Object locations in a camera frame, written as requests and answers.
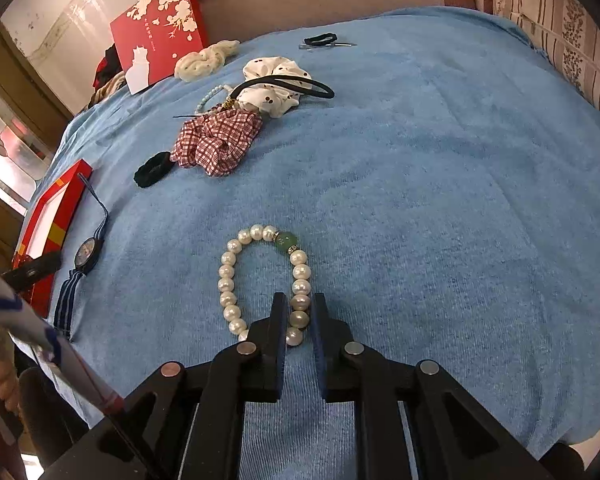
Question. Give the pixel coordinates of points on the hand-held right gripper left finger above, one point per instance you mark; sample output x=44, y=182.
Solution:
x=281, y=355

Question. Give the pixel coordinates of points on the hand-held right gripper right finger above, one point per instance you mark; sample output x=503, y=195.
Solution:
x=320, y=355

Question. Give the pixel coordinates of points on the red box tray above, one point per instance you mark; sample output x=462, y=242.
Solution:
x=55, y=220

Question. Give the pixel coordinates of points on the red checked scrunchie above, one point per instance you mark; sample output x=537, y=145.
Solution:
x=215, y=145

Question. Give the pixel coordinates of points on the black scrunchie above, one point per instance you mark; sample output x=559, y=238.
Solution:
x=142, y=175

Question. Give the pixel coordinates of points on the white polka dot scrunchie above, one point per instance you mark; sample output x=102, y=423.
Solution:
x=275, y=102

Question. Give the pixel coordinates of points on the person's left hand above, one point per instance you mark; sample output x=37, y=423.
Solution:
x=7, y=380

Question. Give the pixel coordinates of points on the blue towel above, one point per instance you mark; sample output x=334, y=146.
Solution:
x=430, y=210

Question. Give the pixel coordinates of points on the black hairpin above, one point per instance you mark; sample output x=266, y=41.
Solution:
x=185, y=117

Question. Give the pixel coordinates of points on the wooden glazed door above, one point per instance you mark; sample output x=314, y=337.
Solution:
x=15, y=125

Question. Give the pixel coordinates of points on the cream scrunchie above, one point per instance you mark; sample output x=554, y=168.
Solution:
x=200, y=62

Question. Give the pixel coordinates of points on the metal hair clip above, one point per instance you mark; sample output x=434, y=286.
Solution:
x=347, y=44

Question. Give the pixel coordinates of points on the red box lid with flowers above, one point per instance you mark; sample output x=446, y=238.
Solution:
x=180, y=35

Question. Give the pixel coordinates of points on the red and black clothes pile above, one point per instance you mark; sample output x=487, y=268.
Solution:
x=104, y=65

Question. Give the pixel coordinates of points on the pink sofa backrest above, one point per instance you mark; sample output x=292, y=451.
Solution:
x=330, y=5

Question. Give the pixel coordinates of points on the striped floral cushion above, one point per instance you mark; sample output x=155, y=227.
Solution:
x=570, y=35

